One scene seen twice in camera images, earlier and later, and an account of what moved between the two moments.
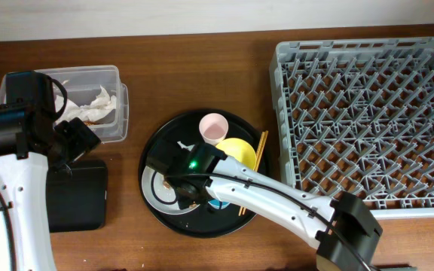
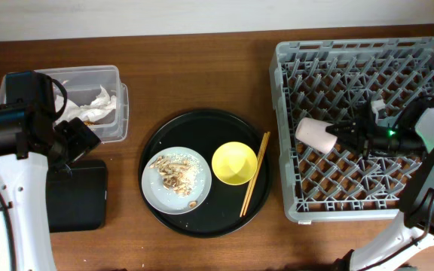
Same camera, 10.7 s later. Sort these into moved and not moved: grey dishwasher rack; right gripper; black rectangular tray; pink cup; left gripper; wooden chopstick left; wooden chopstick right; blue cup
Moved: pink cup; right gripper; blue cup
Not moved: wooden chopstick right; left gripper; grey dishwasher rack; black rectangular tray; wooden chopstick left
